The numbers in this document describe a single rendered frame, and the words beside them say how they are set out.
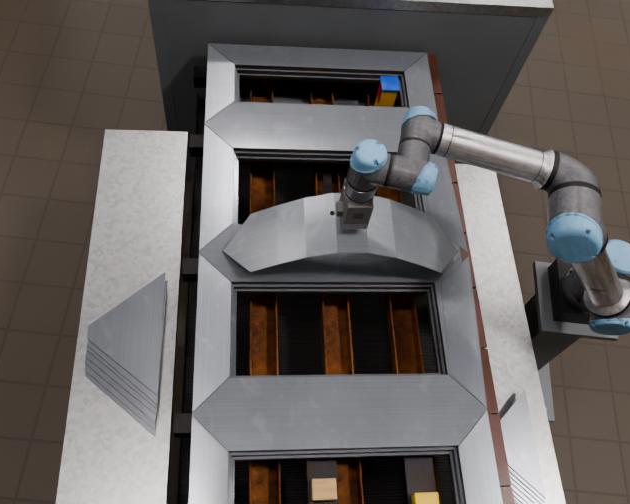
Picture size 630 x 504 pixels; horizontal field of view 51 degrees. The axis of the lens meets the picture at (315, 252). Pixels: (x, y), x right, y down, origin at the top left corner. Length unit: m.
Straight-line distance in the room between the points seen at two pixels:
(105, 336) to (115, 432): 0.25
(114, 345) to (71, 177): 1.39
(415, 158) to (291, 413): 0.68
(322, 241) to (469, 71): 1.09
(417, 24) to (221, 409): 1.39
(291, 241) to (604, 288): 0.79
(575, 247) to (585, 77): 2.38
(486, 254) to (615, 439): 1.06
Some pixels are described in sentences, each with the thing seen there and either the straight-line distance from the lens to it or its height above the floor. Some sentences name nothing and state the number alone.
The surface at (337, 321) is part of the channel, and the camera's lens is 1.95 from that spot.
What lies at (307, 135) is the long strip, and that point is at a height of 0.86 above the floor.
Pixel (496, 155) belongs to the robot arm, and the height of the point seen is 1.29.
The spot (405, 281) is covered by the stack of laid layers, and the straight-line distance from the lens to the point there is 1.84.
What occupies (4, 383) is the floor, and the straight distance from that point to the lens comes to 2.72.
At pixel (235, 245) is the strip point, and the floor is 0.89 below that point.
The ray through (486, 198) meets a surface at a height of 0.68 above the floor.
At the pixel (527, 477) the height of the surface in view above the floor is 0.72.
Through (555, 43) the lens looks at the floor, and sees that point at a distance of 3.98.
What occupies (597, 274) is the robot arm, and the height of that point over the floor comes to 1.13.
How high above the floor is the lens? 2.47
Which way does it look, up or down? 61 degrees down
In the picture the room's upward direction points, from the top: 12 degrees clockwise
